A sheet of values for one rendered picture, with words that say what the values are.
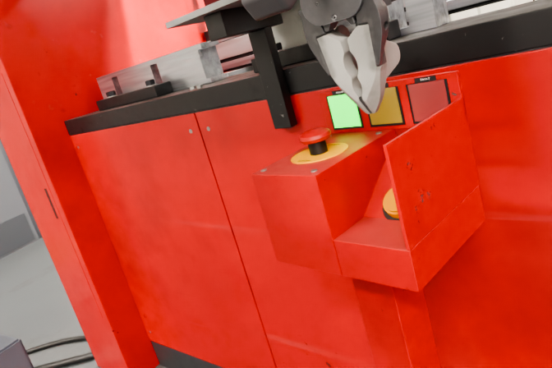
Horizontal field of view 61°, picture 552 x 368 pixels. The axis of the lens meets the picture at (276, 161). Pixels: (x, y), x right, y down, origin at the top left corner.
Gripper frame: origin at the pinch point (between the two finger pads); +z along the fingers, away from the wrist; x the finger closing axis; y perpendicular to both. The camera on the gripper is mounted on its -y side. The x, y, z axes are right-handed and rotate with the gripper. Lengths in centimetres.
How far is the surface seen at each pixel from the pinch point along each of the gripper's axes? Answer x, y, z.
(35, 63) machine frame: 116, 11, -21
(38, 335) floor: 194, -14, 83
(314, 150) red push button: 9.5, 0.4, 5.1
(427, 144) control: -4.9, 1.2, 5.2
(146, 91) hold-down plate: 81, 22, -4
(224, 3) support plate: 25.5, 8.6, -14.8
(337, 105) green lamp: 12.1, 9.9, 2.7
